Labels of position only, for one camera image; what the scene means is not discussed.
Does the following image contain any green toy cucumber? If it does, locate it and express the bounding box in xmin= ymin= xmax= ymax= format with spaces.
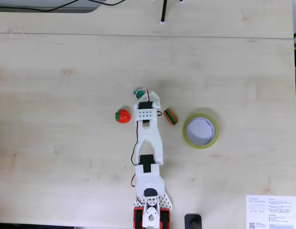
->
xmin=133 ymin=88 xmax=150 ymax=101

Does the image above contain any toy hamburger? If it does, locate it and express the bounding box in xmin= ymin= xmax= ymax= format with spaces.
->
xmin=163 ymin=108 xmax=180 ymax=125

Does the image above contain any red toy strawberry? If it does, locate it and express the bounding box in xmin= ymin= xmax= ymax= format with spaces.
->
xmin=114 ymin=108 xmax=132 ymax=125

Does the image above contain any yellowish packing tape roll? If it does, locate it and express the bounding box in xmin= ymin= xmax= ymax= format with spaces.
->
xmin=182 ymin=108 xmax=220 ymax=150

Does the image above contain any black tripod leg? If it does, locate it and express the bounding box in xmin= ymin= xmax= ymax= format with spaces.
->
xmin=160 ymin=0 xmax=169 ymax=25

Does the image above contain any red table clamp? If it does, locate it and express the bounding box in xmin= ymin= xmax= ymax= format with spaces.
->
xmin=133 ymin=207 xmax=144 ymax=229
xmin=160 ymin=208 xmax=172 ymax=229

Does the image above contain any black monitor stand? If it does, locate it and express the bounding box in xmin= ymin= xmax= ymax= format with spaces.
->
xmin=184 ymin=213 xmax=203 ymax=229

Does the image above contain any white rubber band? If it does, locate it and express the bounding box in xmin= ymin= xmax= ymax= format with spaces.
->
xmin=10 ymin=29 xmax=26 ymax=42

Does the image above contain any white printed paper sheet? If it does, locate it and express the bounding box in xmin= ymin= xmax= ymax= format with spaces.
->
xmin=245 ymin=195 xmax=295 ymax=229

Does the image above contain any black cable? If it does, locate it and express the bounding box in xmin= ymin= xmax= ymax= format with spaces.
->
xmin=0 ymin=0 xmax=127 ymax=13

